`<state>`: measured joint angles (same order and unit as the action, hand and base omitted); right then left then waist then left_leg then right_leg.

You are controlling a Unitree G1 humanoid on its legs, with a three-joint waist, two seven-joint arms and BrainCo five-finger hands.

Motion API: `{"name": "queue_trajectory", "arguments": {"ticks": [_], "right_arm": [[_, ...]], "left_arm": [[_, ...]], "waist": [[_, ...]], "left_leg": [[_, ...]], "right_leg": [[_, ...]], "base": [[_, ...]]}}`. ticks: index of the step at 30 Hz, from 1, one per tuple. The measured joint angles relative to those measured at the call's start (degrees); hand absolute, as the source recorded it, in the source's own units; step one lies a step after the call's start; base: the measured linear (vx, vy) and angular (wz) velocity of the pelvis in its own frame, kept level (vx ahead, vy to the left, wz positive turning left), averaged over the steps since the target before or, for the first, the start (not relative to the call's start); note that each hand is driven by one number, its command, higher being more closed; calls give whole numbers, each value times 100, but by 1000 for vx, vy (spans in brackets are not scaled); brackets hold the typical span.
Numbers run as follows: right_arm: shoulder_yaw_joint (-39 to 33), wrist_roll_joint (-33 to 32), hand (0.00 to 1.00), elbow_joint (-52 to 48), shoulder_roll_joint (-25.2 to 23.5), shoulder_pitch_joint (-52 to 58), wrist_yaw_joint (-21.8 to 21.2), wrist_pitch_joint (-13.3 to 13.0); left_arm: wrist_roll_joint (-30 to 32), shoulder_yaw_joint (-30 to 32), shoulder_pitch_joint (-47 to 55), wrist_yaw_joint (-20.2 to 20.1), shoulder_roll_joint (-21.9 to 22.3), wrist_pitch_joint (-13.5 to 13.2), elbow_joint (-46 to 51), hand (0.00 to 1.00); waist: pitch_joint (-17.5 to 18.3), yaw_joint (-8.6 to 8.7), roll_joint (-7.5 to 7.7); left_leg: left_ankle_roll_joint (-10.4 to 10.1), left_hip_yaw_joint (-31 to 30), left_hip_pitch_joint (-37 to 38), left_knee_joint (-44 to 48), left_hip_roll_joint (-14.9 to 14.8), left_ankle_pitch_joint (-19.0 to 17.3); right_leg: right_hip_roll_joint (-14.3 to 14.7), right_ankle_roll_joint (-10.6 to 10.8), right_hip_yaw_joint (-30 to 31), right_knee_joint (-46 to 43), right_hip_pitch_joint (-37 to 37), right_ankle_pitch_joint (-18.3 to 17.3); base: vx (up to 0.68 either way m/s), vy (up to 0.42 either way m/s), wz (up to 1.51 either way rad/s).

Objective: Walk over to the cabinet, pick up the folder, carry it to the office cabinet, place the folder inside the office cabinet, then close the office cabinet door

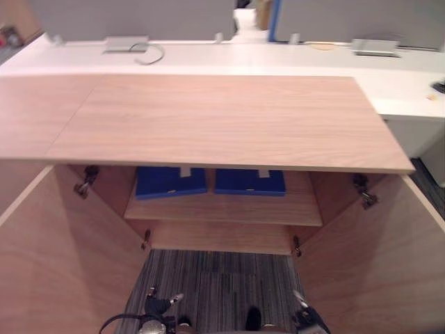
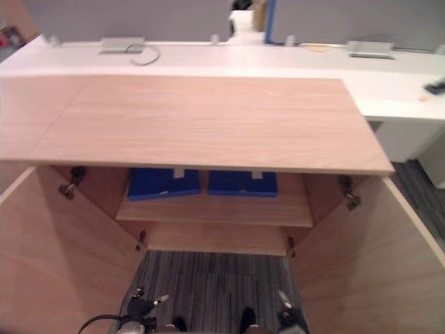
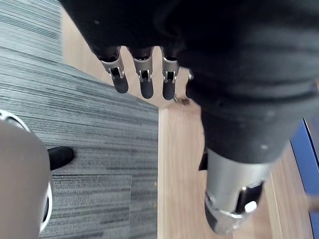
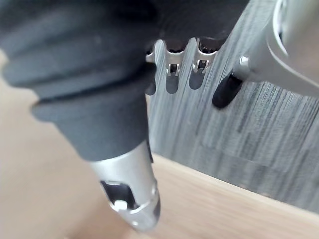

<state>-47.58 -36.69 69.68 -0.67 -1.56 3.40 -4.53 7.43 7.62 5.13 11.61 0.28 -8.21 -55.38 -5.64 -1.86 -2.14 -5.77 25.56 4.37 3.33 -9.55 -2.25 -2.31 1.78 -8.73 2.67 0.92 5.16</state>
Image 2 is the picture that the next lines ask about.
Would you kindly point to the grey desk partition panel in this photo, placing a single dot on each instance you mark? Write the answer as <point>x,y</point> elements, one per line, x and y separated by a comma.
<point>121,17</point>
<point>347,19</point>

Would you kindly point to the wooden cabinet door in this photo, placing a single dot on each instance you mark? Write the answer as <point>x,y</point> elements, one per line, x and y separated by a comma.
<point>365,271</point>
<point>52,261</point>

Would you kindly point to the metal door hinge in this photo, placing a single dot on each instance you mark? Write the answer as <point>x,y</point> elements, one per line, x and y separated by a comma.
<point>140,240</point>
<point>71,182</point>
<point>291,246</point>
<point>349,193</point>

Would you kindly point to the light wood cabinet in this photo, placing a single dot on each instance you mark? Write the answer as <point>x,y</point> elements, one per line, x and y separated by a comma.
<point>208,128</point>

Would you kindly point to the tan flat disc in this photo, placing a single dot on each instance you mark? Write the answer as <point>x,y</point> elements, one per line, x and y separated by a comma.
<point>320,48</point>

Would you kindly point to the black flat device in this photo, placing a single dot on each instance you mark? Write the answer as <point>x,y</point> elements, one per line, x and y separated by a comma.
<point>435,86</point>

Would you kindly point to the wooden right cabinet door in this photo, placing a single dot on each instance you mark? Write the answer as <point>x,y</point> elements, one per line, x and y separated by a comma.
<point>365,271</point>

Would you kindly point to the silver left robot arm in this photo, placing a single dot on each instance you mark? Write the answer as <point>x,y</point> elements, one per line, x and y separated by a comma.
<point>132,327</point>

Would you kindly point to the wooden left cabinet door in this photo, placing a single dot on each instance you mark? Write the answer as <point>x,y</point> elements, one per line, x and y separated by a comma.
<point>52,261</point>

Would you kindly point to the wooden cabinet shelf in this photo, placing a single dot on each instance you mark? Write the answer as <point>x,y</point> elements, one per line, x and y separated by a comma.
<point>215,213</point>

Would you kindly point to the grey partition bracket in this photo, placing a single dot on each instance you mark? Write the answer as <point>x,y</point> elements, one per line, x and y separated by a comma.
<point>290,40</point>
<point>215,39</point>
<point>54,41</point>

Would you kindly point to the dark robot right foot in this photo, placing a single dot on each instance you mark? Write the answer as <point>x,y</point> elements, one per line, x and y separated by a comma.
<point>247,318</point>

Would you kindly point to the dark robot foot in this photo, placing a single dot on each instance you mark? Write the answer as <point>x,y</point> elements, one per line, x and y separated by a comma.
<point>247,318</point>
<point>179,324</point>

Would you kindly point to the small white table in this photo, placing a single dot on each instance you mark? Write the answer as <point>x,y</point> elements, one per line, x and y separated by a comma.
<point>245,26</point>

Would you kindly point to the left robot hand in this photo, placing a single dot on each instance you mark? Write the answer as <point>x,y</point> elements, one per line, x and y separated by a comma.
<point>140,307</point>

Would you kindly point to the dark cluttered items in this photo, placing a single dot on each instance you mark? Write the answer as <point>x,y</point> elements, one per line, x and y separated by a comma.
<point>8,38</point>

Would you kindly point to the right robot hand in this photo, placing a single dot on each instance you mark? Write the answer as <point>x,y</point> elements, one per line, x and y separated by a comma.
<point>295,321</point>

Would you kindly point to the blue partition trim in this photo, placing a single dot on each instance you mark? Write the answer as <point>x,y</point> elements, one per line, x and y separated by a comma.
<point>270,21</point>

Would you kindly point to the brown cardboard piece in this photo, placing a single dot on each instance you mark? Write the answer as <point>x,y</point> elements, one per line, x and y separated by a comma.
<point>259,15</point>

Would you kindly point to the dark robot left foot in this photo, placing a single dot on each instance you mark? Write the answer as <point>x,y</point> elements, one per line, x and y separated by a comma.
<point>179,324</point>

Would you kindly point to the long white desk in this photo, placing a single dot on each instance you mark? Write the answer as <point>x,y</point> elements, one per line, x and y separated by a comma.
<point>243,62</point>

